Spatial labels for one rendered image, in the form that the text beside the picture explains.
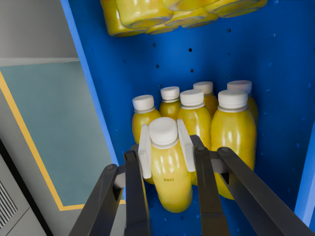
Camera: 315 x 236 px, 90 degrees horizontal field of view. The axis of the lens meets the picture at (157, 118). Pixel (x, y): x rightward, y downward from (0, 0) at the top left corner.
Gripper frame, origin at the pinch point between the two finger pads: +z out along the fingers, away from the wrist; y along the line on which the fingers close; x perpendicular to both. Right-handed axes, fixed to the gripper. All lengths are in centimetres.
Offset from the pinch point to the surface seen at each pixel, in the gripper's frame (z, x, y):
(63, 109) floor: 116, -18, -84
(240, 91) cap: 6.0, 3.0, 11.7
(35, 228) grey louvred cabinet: 102, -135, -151
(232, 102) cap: 4.6, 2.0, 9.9
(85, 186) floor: 117, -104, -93
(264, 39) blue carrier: 11.4, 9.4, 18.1
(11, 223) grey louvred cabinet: 87, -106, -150
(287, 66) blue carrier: 7.3, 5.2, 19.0
